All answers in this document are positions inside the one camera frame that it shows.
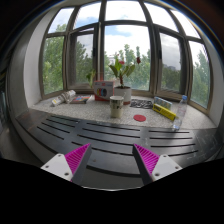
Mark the flowering plant in white pot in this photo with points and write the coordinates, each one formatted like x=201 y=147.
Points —
x=122 y=93

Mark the flat round red coaster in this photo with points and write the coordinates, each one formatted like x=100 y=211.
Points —
x=139 y=118

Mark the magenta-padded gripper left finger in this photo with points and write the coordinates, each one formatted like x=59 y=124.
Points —
x=60 y=165

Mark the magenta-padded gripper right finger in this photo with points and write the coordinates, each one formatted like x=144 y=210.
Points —
x=163 y=166

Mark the black slatted radiator cover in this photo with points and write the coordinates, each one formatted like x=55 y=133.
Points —
x=110 y=140

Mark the red cardboard box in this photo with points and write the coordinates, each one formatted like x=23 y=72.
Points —
x=102 y=90

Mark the dark-framed bay window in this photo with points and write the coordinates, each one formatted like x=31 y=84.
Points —
x=99 y=50

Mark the long yellow box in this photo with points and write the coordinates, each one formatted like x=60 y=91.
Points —
x=164 y=112

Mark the clear plastic water bottle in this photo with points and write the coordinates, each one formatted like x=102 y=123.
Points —
x=180 y=113

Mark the black and white patterned mat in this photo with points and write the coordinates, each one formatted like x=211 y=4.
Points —
x=141 y=104

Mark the small green leafy plant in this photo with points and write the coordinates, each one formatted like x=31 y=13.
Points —
x=90 y=77

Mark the white paper cup black lettering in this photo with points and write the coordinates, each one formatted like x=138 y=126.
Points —
x=116 y=107

